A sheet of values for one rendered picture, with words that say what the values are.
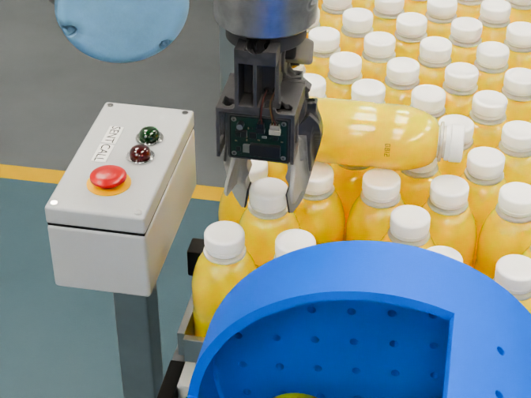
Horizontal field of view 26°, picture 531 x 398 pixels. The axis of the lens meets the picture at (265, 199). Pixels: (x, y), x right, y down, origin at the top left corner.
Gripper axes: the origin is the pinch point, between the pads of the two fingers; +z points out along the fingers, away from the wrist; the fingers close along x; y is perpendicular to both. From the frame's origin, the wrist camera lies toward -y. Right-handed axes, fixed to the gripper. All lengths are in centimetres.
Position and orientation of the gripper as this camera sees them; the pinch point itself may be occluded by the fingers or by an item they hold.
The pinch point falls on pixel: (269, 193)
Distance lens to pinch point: 113.4
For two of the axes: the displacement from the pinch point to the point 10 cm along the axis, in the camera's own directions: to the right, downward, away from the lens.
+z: -0.1, 8.1, 5.9
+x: 9.8, 1.1, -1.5
